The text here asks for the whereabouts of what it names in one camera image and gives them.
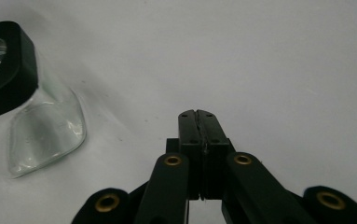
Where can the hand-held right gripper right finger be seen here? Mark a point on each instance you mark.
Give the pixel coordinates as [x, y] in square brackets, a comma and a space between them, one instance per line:
[214, 133]

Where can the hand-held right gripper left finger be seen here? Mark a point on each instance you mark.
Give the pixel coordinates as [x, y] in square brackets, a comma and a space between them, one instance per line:
[188, 133]

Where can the clear drinking glass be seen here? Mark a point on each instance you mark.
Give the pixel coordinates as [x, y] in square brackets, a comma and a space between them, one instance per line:
[47, 133]

